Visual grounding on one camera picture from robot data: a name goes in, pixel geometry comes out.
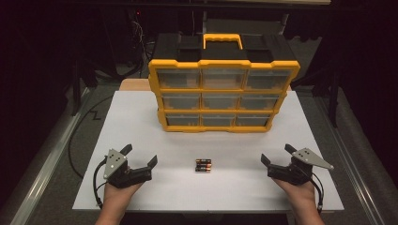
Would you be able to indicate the aluminium frame rail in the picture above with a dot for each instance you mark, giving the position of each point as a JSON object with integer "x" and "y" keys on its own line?
{"x": 47, "y": 162}
{"x": 353, "y": 168}

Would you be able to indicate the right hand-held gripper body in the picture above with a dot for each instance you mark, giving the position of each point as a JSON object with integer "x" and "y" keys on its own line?
{"x": 294, "y": 173}

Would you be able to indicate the black metal stand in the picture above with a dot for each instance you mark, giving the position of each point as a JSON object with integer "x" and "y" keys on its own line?
{"x": 76, "y": 93}
{"x": 334, "y": 103}

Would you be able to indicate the person's left hand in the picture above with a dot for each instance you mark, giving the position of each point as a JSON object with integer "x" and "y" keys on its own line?
{"x": 119, "y": 193}

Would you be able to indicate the grid of clear bins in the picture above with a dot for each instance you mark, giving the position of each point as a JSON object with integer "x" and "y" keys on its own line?
{"x": 178, "y": 78}

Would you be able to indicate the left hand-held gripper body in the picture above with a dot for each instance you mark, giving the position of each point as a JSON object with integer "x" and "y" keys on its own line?
{"x": 131, "y": 176}

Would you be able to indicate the person's right hand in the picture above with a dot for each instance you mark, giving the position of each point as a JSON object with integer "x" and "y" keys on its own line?
{"x": 300, "y": 193}

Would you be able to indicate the yellow black organizer cabinet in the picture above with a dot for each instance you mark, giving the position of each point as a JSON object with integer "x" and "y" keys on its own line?
{"x": 223, "y": 63}

